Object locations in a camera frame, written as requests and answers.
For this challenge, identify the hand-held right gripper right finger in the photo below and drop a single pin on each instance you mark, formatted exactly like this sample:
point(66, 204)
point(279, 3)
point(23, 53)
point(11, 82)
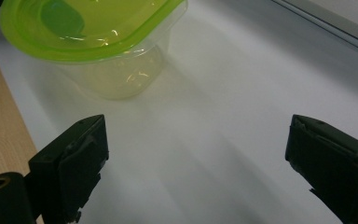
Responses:
point(335, 168)

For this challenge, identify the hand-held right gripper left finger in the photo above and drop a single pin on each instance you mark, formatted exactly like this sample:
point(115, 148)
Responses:
point(74, 168)

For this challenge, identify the green round plastic container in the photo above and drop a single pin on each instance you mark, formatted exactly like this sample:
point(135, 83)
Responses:
point(87, 34)

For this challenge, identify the grey aluminium rail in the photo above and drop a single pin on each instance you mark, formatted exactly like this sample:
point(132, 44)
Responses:
point(338, 28)

